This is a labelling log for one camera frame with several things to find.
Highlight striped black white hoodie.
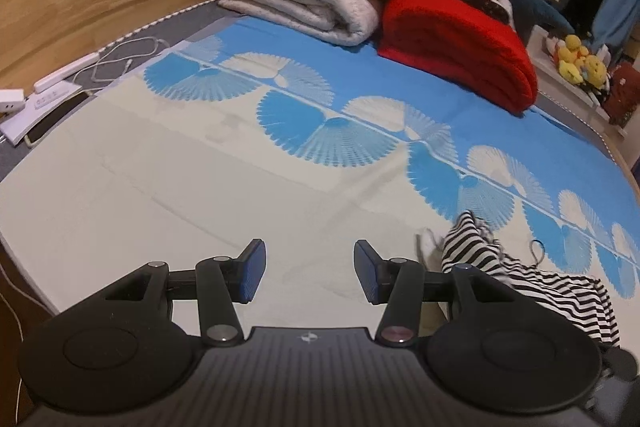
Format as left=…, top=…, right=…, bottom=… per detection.
left=416, top=210, right=620, bottom=346

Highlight blue white fan-pattern bedsheet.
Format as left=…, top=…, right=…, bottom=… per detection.
left=1, top=4, right=639, bottom=348

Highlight smartphone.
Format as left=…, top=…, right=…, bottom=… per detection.
left=24, top=91, right=93, bottom=148

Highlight red folded blanket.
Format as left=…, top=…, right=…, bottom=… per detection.
left=378, top=0, right=538, bottom=115

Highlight white power strip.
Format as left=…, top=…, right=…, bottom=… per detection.
left=34, top=52, right=100, bottom=93

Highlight yellow duck plush toys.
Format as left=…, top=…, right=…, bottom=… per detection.
left=548, top=35, right=608, bottom=91

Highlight white charging cable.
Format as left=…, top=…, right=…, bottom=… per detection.
left=71, top=34, right=172, bottom=86

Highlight white wall charger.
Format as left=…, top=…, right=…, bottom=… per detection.
left=0, top=89, right=26, bottom=114

